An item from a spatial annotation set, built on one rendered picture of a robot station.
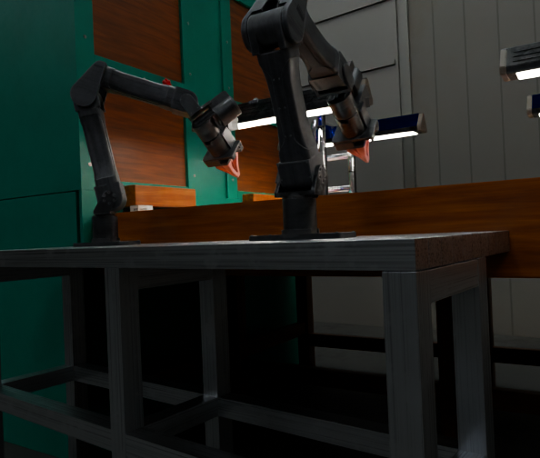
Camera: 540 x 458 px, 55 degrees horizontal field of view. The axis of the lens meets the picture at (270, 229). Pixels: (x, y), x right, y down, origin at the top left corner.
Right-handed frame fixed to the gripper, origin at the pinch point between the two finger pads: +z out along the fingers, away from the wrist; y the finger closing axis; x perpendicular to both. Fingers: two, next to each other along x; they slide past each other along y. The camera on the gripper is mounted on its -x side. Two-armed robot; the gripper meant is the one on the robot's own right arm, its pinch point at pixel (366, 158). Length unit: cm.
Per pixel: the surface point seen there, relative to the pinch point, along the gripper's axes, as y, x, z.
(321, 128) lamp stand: 28.7, -34.3, 15.0
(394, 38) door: 67, -231, 100
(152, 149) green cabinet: 86, -19, 1
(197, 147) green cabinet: 84, -37, 17
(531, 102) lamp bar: -30, -64, 41
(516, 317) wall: -2, -88, 219
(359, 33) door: 92, -240, 95
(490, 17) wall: 5, -229, 101
